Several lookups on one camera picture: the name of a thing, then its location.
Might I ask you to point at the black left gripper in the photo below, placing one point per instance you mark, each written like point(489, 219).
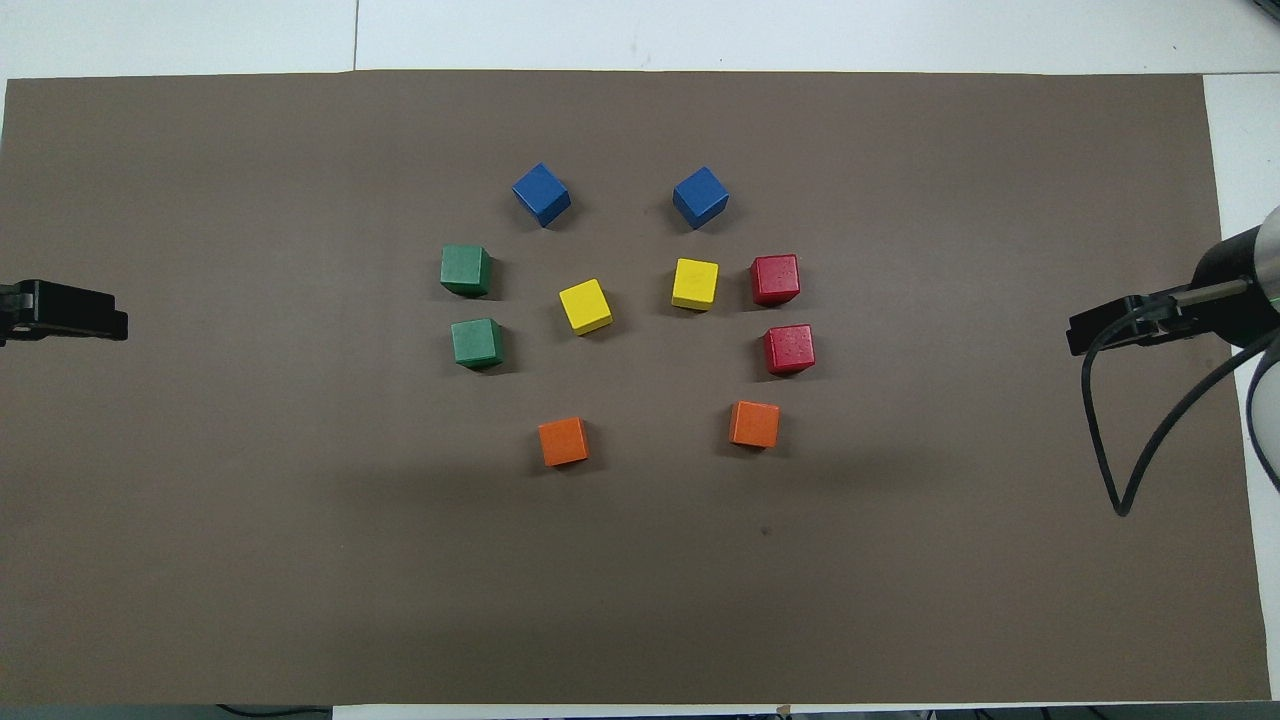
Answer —
point(9, 312)

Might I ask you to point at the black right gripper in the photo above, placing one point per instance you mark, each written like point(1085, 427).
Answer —
point(1230, 290)

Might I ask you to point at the red wooden block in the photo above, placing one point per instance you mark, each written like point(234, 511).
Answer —
point(775, 279)
point(789, 349)

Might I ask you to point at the green wooden block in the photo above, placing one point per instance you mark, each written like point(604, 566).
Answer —
point(476, 343)
point(465, 270)

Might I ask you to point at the brown table mat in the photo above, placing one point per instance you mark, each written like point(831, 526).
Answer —
point(300, 550)

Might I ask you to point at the orange wooden block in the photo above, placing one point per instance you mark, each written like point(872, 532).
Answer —
point(754, 424)
point(563, 441)

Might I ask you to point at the yellow wooden block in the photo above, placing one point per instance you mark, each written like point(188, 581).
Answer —
point(585, 305)
point(695, 283)

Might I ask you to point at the blue wooden block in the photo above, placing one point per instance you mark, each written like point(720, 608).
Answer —
point(700, 197)
point(541, 194)

